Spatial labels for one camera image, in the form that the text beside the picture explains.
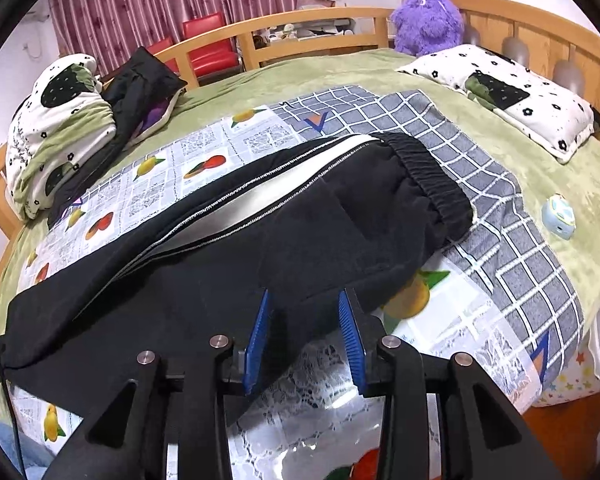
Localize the black jacket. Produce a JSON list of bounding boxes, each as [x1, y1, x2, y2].
[[47, 46, 188, 228]]

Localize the star print cloth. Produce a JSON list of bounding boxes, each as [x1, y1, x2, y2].
[[535, 320, 600, 408]]

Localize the cluttered desk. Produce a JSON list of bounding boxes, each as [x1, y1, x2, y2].
[[252, 0, 396, 48]]

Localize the wooden bed frame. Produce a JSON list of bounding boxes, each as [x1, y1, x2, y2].
[[0, 0, 600, 281]]

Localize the green bed sheet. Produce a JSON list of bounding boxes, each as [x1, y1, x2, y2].
[[0, 47, 600, 411]]

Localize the black pants with white stripe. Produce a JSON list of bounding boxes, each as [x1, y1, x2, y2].
[[0, 130, 476, 426]]

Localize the purple cloth with white trim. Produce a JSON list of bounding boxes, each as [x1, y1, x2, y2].
[[130, 95, 181, 141]]

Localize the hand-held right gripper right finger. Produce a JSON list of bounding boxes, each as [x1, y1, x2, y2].
[[336, 287, 563, 480]]

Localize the white floral pillow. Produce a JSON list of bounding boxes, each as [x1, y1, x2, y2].
[[395, 44, 600, 163]]

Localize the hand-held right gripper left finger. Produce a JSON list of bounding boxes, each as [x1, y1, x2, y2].
[[42, 287, 281, 480]]

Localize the fruit print plastic table cover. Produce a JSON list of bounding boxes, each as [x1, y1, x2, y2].
[[7, 102, 546, 480]]

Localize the light blue round toy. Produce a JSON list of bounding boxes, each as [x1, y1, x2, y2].
[[540, 194, 578, 236]]

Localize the folded white and green quilt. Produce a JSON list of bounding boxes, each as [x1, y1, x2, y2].
[[4, 52, 118, 221]]

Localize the person's jeans leg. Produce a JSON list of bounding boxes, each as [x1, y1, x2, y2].
[[0, 420, 56, 480]]

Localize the purple plush toy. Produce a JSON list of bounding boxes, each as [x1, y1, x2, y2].
[[390, 0, 466, 58]]

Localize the large red chair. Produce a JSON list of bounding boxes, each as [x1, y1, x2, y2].
[[182, 12, 243, 78]]

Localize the grey checked cloth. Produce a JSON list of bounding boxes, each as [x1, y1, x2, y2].
[[270, 87, 581, 361]]

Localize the small red chair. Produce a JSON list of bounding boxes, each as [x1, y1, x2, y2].
[[145, 37, 181, 76]]

